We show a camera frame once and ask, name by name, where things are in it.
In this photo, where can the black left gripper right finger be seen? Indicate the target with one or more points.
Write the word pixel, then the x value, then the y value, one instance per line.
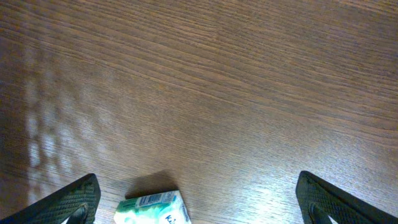
pixel 322 202

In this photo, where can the teal tissue pack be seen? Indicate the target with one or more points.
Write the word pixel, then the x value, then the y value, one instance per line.
pixel 162 208

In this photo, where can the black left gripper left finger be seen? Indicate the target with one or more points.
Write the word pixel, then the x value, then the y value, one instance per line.
pixel 75 203

